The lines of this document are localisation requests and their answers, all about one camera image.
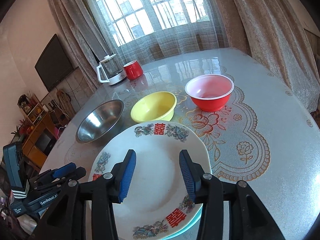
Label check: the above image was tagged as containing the white glass electric kettle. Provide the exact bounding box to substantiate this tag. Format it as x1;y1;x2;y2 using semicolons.
96;54;126;86

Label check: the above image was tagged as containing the window with bars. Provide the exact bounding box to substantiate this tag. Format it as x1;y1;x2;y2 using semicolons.
95;0;209;47

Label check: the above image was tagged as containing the black wall television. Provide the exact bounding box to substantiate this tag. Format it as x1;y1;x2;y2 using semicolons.
35;34;74;92

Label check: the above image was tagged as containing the beige curtain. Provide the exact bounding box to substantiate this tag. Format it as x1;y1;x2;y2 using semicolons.
48;0;113;91
215;0;319;112

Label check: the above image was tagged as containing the yellow plastic bowl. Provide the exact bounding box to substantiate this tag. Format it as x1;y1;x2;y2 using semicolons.
130;91;177;123

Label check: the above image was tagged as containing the stainless steel bowl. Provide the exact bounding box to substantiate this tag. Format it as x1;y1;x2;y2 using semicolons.
75;99;124;145

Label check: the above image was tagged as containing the left beige curtain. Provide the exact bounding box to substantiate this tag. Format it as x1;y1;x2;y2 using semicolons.
48;0;113;91

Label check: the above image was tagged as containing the large white dragon plate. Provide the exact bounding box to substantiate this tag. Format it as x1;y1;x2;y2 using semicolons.
89;121;211;239

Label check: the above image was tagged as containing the right beige curtain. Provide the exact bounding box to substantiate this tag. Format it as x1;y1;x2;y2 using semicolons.
215;0;319;112

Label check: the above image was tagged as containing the teal plastic plate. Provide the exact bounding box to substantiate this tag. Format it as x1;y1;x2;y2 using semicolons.
160;204;202;239

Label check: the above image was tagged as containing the red plastic bowl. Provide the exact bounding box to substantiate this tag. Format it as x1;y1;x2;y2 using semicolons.
184;74;234;112

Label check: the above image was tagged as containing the floral lace tablecloth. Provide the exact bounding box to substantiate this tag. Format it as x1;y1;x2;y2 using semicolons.
56;60;271;181

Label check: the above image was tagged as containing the white sheer curtain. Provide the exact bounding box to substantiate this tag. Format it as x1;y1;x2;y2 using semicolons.
86;0;229;64

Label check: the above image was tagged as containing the wooden cabinet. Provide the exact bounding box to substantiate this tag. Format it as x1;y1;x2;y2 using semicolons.
17;94;57;168

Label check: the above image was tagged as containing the red ceramic mug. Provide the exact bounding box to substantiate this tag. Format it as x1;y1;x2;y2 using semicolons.
123;60;144;80

